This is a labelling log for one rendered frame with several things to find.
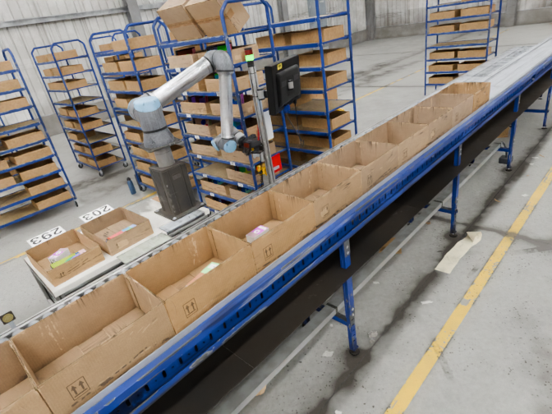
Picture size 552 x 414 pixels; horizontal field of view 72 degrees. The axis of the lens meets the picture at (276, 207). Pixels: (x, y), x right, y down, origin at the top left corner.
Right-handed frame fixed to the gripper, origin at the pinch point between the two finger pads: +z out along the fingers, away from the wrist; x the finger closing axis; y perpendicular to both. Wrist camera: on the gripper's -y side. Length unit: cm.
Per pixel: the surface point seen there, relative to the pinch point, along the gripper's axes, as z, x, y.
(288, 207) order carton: 66, 64, -29
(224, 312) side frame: 89, 125, -21
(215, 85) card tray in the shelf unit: -77, -20, -9
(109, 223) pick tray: -32, 90, 59
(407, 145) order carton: 78, -21, -57
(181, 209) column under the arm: -4, 59, 35
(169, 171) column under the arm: -18, 63, 12
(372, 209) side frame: 91, 21, -33
